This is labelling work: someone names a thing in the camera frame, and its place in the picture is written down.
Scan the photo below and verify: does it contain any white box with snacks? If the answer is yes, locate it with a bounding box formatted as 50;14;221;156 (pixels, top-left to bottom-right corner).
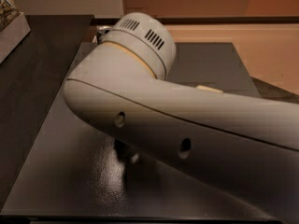
0;0;31;63

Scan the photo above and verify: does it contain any yellow sponge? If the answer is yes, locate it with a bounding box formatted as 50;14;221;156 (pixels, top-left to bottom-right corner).
196;85;223;93

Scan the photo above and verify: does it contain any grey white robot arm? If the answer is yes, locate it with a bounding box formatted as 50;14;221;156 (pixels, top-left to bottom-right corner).
64;12;299;224

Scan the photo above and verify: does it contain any dark wooden side table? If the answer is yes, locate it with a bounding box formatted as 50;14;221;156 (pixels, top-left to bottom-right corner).
0;15;93;209

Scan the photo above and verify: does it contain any white green soda can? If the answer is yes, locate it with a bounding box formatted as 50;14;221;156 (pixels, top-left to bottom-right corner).
96;25;112;44

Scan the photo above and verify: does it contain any white gripper with vents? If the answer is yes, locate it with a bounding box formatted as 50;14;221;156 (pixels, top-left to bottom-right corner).
101;12;176;79

